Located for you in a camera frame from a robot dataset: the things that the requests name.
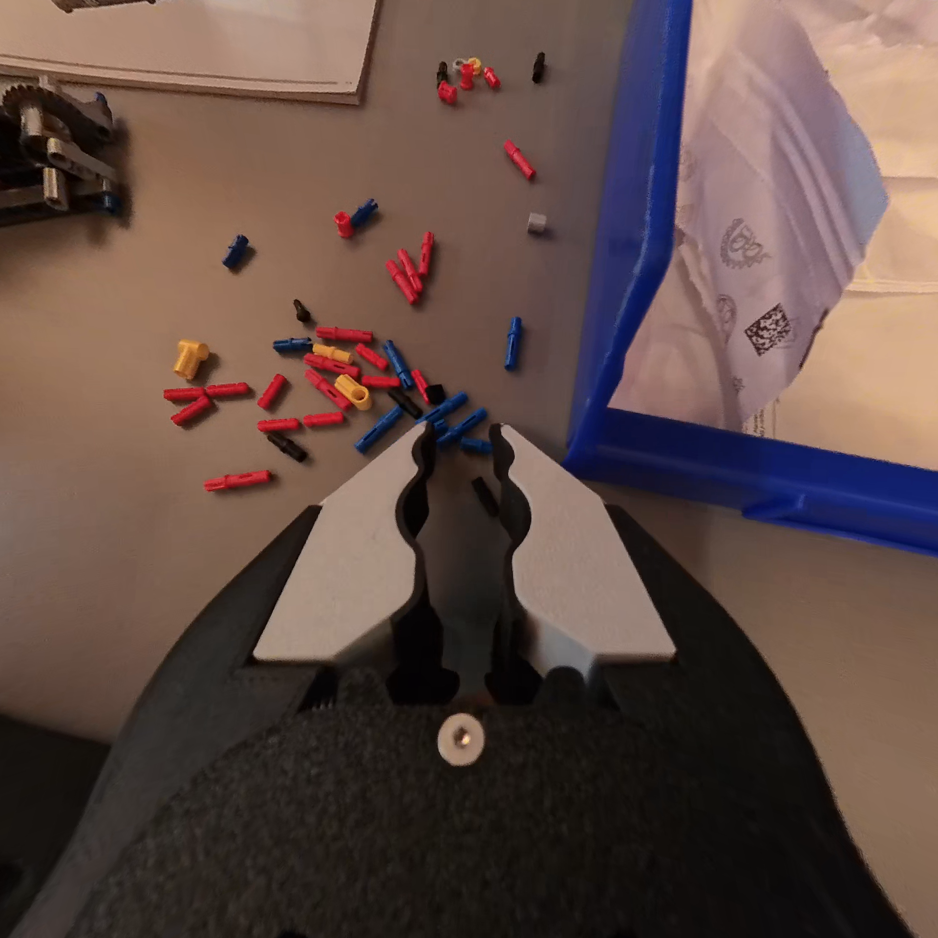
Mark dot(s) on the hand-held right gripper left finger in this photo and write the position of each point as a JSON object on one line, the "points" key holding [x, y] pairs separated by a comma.
{"points": [[344, 564]]}

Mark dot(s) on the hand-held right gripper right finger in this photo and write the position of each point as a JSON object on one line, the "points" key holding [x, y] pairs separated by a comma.
{"points": [[586, 579]]}

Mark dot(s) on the pile of coloured lego pins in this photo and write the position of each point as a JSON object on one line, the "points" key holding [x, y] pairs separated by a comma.
{"points": [[330, 366]]}

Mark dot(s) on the black yellow lego car chassis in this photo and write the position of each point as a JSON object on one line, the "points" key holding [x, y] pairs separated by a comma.
{"points": [[44, 146]]}

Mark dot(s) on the grey lego cube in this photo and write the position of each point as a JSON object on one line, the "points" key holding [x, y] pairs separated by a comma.
{"points": [[539, 223]]}

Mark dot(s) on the cluster of small lego bushes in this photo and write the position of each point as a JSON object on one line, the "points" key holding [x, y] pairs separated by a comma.
{"points": [[467, 77]]}

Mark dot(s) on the blue plastic bin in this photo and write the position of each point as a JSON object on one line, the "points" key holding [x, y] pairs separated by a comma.
{"points": [[630, 293]]}

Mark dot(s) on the open instruction booklet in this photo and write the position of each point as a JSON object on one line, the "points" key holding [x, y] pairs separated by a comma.
{"points": [[220, 44]]}

